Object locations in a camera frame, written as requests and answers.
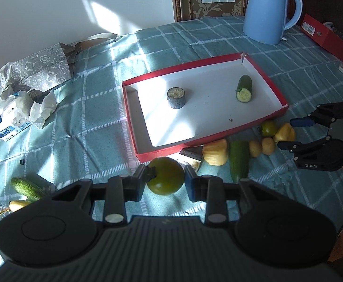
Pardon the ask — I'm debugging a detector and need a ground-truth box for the green tomato with stem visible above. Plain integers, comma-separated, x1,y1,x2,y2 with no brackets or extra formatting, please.
146,157,186,196

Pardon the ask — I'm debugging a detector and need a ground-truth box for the small green tomato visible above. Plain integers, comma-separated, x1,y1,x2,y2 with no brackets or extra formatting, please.
261,120,279,137

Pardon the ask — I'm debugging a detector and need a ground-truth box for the lumpy yellow pepper piece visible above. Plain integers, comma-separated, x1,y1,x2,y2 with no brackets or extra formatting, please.
273,122,296,143

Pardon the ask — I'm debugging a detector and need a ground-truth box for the white tissue packet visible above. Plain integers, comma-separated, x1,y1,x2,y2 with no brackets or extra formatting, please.
0,90,58,142

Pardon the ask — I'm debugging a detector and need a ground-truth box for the long bright green cucumber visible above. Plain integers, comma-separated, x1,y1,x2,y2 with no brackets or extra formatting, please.
229,140,251,184

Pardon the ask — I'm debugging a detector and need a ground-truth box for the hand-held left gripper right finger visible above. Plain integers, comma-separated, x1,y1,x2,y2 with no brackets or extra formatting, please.
184,165,279,223

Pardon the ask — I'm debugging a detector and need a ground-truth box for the small brown potato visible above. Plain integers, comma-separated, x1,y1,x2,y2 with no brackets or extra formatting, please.
261,137,277,156
249,140,263,158

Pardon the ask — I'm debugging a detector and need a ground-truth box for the small yellow pepper slice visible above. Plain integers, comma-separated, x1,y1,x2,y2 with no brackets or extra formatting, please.
0,199,31,216

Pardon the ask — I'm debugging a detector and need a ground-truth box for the red cardboard box lid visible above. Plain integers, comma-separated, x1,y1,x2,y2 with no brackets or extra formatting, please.
121,52,290,163

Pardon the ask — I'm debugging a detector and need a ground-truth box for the dark green cucumber half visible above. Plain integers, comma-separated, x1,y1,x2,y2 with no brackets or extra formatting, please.
236,74,253,103

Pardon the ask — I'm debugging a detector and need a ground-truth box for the small light green cucumber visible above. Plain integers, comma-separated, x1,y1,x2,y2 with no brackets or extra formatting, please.
10,177,47,202

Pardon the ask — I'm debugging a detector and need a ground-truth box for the ribbed yellow pepper piece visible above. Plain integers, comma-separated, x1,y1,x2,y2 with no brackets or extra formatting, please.
202,139,229,167

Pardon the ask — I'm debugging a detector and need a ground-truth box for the round eggplant piece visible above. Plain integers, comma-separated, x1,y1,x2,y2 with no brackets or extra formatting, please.
167,86,186,109

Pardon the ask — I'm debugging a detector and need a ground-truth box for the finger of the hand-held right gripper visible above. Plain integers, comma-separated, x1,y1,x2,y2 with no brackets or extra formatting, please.
290,102,343,128
277,137,343,172

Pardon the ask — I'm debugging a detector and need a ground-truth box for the red cardboard box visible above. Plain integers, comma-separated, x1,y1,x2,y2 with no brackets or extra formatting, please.
301,13,343,66

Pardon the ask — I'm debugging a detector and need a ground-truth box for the eggplant wedge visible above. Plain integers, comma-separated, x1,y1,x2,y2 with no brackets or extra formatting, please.
179,146,204,171

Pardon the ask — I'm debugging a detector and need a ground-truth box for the silver patterned gift bag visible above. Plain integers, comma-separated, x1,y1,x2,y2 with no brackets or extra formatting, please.
0,33,118,93

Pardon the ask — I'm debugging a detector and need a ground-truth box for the blue electric kettle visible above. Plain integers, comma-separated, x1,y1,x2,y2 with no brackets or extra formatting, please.
242,0,304,45

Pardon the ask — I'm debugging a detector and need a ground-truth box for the teal checked tablecloth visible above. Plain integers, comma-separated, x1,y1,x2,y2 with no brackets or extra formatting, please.
0,15,343,271

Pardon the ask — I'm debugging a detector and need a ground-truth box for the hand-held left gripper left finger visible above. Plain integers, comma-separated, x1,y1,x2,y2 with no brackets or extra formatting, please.
51,164,148,223

